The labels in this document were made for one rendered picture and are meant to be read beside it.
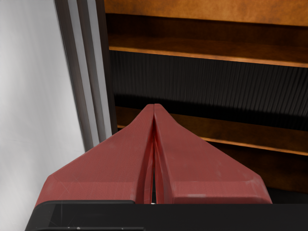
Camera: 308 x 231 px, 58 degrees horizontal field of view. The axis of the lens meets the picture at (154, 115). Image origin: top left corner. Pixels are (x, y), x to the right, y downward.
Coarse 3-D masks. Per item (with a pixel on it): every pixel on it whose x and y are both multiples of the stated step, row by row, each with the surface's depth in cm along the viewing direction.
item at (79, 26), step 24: (72, 0) 20; (96, 0) 22; (72, 24) 21; (96, 24) 22; (72, 48) 22; (96, 48) 24; (72, 72) 22; (96, 72) 25; (96, 96) 26; (96, 120) 26; (96, 144) 28
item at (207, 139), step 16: (128, 112) 45; (192, 128) 42; (208, 128) 42; (224, 128) 42; (240, 128) 42; (256, 128) 42; (272, 128) 41; (224, 144) 45; (240, 144) 39; (256, 144) 39; (272, 144) 39; (288, 144) 39; (304, 144) 38; (240, 160) 46; (256, 160) 46; (272, 160) 45; (288, 160) 44; (304, 160) 43; (272, 176) 44; (288, 176) 43; (304, 176) 43; (304, 192) 41
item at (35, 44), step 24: (0, 0) 20; (24, 0) 19; (48, 0) 19; (0, 24) 21; (24, 24) 20; (48, 24) 20; (0, 48) 22; (24, 48) 21; (48, 48) 21; (48, 72) 22
